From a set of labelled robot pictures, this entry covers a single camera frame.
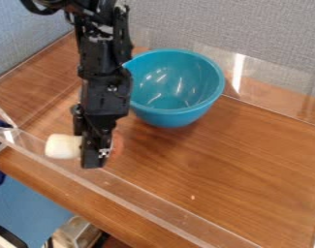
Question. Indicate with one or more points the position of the clear acrylic front barrier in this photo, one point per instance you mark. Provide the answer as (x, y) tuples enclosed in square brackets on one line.
[(159, 211)]

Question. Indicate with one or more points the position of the white brown toy mushroom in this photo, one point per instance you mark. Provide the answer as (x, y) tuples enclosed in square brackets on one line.
[(65, 146)]

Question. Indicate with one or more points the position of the clear acrylic back barrier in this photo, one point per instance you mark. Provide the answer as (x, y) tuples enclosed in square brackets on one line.
[(265, 84)]

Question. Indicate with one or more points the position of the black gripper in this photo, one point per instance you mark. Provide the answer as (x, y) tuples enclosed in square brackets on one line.
[(104, 101)]

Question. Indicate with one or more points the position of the grey metal object below table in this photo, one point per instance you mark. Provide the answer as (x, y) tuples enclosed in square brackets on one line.
[(77, 233)]

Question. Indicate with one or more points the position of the black object bottom left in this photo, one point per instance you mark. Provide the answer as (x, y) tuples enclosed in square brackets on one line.
[(9, 240)]

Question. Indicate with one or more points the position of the clear acrylic barrier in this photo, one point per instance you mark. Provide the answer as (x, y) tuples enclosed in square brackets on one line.
[(159, 211), (265, 84)]

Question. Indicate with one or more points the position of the clear acrylic left bracket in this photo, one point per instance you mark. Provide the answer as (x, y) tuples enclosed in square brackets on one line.
[(1, 129)]

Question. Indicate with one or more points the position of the blue bowl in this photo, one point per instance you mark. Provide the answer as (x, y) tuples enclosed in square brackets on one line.
[(178, 85)]

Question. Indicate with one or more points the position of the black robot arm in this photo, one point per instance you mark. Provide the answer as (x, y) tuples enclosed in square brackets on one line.
[(106, 47)]

